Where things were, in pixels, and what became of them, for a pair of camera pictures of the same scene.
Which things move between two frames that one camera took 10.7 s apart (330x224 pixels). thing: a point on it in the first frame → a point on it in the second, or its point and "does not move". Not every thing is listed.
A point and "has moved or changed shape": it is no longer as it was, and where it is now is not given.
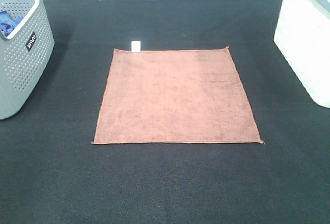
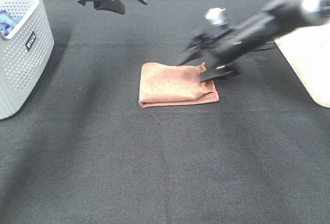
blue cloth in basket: [8, 23] does not move
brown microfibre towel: [175, 96] has moved or changed shape
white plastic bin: [302, 33] does not move
